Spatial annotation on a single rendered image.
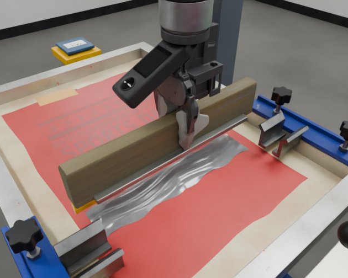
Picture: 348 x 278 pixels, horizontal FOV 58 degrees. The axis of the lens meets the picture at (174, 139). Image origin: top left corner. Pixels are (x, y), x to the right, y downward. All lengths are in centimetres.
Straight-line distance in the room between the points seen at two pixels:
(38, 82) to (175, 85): 54
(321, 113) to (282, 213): 214
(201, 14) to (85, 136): 43
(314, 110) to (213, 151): 209
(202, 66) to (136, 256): 32
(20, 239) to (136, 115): 44
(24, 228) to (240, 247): 32
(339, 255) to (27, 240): 40
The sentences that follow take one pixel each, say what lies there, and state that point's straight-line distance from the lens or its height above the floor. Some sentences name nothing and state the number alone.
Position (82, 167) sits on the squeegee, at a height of 110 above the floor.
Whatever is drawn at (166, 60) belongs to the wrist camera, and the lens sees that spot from 45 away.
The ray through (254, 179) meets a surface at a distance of 65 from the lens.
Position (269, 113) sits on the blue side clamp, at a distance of 75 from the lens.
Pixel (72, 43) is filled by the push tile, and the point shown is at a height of 97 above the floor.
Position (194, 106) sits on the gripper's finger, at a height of 114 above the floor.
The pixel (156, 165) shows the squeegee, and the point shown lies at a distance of 54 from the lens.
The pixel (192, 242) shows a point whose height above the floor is 96.
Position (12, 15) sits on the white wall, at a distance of 420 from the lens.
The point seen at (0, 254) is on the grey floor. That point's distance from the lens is 184.
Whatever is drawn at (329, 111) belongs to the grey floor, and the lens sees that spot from 277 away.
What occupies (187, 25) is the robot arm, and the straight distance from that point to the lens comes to 44.
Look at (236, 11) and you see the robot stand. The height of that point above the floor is 105.
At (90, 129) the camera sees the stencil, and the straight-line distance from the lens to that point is 77.
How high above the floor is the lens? 141
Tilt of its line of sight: 40 degrees down
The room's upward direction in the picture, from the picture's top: straight up
